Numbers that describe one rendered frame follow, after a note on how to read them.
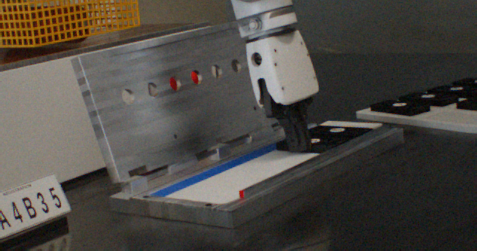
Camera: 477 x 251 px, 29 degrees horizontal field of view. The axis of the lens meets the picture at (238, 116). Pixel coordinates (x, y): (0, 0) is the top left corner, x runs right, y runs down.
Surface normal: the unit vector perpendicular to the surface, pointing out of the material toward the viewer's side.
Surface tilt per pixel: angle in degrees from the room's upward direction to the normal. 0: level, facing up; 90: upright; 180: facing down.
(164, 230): 0
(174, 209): 90
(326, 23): 90
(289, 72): 78
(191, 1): 90
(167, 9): 90
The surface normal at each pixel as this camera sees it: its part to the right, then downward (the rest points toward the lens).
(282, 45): 0.69, -0.22
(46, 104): 0.79, 0.04
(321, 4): -0.59, 0.22
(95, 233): -0.10, -0.98
